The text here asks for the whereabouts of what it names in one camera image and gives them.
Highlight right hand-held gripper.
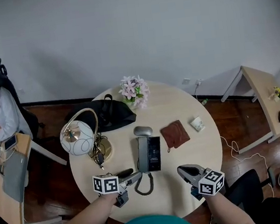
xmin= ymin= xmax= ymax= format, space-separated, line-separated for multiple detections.
xmin=176 ymin=160 xmax=228 ymax=203

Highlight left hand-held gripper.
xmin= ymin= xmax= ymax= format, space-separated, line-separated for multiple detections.
xmin=91 ymin=169 xmax=146 ymax=212

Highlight grey desk telephone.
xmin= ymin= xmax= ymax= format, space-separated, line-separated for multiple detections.
xmin=134 ymin=134 xmax=165 ymax=175

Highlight person's left forearm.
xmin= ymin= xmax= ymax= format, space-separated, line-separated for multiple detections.
xmin=49 ymin=191 xmax=122 ymax=224

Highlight person's right forearm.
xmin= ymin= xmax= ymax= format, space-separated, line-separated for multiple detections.
xmin=204 ymin=188 xmax=256 ymax=224

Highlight brown cloth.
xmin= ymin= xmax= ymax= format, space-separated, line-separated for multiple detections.
xmin=158 ymin=118 xmax=192 ymax=154

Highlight white paper cup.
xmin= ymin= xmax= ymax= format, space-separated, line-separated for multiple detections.
xmin=190 ymin=115 xmax=207 ymax=133

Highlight grey computer mouse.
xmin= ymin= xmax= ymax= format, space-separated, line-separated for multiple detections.
xmin=132 ymin=124 xmax=154 ymax=138

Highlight black armless swivel chair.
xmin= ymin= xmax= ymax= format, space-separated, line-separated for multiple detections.
xmin=222 ymin=166 xmax=279 ymax=216

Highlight black bag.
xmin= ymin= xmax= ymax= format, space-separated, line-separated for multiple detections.
xmin=62 ymin=91 xmax=139 ymax=138

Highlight gold lamp with white globe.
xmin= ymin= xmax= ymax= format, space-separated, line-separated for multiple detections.
xmin=56 ymin=105 xmax=115 ymax=169

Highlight pink flower bouquet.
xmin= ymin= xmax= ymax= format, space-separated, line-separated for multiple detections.
xmin=116 ymin=73 xmax=153 ymax=112

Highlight wooden side desk, white legs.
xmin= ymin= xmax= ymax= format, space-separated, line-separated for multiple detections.
xmin=216 ymin=60 xmax=280 ymax=157

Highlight yellow flower pot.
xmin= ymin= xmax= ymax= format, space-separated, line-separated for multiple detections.
xmin=267 ymin=86 xmax=280 ymax=104

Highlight grey laptop sleeve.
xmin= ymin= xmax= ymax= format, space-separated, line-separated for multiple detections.
xmin=0 ymin=150 xmax=33 ymax=205

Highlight white tablet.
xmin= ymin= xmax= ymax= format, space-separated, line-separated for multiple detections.
xmin=3 ymin=135 xmax=19 ymax=152

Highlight black high-back office chair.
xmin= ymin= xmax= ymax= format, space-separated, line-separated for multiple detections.
xmin=0 ymin=53 xmax=47 ymax=145

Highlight black lamp cable with plug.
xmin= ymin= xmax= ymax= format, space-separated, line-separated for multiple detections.
xmin=88 ymin=131 xmax=112 ymax=172

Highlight white floor cable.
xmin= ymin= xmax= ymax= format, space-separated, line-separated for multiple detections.
xmin=219 ymin=129 xmax=275 ymax=204

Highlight wooden desk with white frame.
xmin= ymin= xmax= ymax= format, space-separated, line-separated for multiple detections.
xmin=0 ymin=111 xmax=76 ymax=224

